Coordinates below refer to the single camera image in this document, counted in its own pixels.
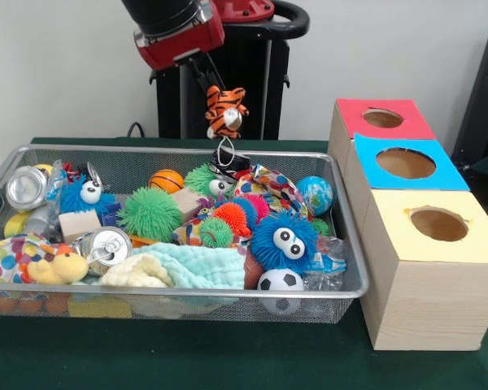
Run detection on blue spiky ball with eyes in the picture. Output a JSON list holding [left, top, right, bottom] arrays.
[[250, 210, 320, 271]]

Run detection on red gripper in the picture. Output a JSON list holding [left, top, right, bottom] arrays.
[[133, 7, 228, 98]]

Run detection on blue globe ball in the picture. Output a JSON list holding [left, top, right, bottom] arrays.
[[296, 175, 334, 217]]

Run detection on colourful polka dot cloth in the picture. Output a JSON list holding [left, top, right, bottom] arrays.
[[233, 163, 310, 221], [0, 234, 72, 285]]

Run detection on large green spiky ball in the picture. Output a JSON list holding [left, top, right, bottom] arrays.
[[116, 187, 184, 244]]

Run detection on beige wedge block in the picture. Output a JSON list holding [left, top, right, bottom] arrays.
[[171, 187, 205, 223]]

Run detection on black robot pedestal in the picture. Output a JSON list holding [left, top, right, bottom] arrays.
[[149, 0, 311, 141]]

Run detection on silver metal can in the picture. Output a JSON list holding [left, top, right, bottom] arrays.
[[6, 165, 50, 213]]

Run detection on mint green cloth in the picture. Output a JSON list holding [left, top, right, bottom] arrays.
[[129, 243, 246, 290]]

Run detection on small blue spiky ball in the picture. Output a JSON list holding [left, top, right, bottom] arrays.
[[59, 174, 117, 215]]

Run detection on orange basketball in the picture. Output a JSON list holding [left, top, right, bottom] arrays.
[[148, 169, 185, 194]]

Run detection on wooden box with three holes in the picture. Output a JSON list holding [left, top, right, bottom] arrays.
[[327, 97, 488, 351]]

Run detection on yellow plush duck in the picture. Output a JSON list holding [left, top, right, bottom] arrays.
[[26, 251, 89, 286]]

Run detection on silver wire mesh bin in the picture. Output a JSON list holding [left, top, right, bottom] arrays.
[[0, 144, 370, 326]]

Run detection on cream yellow cloth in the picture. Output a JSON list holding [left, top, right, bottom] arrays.
[[99, 255, 172, 288]]

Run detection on light wooden block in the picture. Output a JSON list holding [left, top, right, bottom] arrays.
[[58, 207, 102, 245]]

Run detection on crushed black can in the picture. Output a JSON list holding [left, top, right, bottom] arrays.
[[209, 146, 252, 180]]

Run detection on orange striped tiger plush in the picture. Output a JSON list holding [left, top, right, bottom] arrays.
[[205, 85, 250, 163]]

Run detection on black upright panel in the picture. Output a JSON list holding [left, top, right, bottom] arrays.
[[451, 26, 488, 163]]

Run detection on black and white soccer ball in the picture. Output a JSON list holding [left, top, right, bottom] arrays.
[[256, 268, 305, 293]]

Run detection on crushed printed metal can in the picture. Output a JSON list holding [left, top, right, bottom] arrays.
[[72, 226, 133, 278]]

